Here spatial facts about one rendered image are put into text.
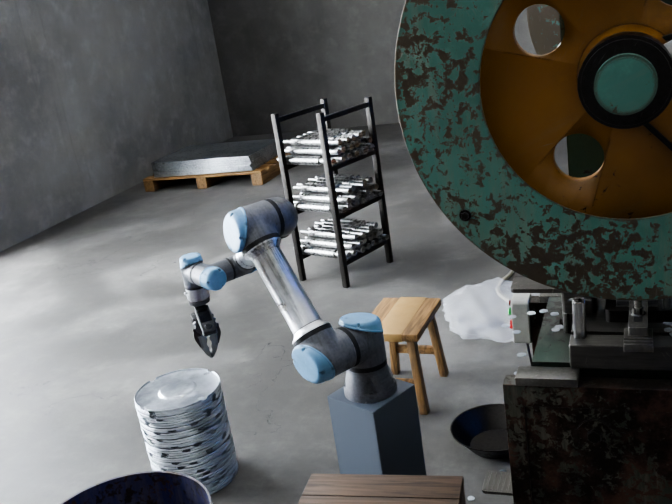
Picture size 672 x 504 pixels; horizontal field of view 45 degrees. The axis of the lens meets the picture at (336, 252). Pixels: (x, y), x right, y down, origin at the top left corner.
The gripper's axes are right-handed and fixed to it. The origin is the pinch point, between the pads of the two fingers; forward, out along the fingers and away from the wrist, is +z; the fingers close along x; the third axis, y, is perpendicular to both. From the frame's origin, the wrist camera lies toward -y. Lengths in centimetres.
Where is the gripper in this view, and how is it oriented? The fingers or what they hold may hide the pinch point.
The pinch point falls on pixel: (211, 354)
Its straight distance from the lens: 281.3
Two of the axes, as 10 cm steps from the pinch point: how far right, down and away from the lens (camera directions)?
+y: -3.3, -2.5, 9.1
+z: 1.5, 9.4, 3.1
